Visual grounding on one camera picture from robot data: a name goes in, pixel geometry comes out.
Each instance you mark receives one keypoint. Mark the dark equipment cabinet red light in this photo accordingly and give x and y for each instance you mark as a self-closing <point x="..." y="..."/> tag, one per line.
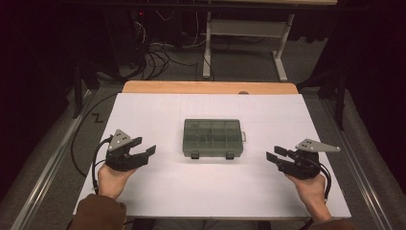
<point x="134" y="32"/>

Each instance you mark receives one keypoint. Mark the white metal desk frame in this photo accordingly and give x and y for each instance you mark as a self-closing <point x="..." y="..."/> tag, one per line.
<point x="247" y="28"/>

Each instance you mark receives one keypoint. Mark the wooden table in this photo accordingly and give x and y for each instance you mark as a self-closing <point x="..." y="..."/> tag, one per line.
<point x="207" y="87"/>

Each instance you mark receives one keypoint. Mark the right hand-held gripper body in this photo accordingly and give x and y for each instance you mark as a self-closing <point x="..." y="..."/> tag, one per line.
<point x="301" y="164"/>

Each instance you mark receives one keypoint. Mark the black metal stand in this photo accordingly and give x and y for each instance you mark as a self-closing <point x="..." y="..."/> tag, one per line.
<point x="78" y="92"/>
<point x="340" y="102"/>

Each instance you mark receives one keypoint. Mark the person's right hand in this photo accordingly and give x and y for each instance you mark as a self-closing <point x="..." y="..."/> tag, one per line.
<point x="309" y="191"/>

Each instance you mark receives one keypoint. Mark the metal floor rail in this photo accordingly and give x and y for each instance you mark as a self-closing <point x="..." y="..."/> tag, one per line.
<point x="48" y="169"/>
<point x="354" y="166"/>

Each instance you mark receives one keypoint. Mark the person's left hand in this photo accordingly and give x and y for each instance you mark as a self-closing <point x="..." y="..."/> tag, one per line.
<point x="111" y="182"/>

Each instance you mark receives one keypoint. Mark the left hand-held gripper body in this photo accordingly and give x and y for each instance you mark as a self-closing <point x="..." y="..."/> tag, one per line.
<point x="123" y="158"/>

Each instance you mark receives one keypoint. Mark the dark curtain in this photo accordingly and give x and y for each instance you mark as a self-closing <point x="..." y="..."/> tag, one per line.
<point x="376" y="64"/>
<point x="28" y="80"/>

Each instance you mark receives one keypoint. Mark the smoky clear plastic compartment box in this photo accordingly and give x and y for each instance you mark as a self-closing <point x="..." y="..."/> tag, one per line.
<point x="212" y="139"/>

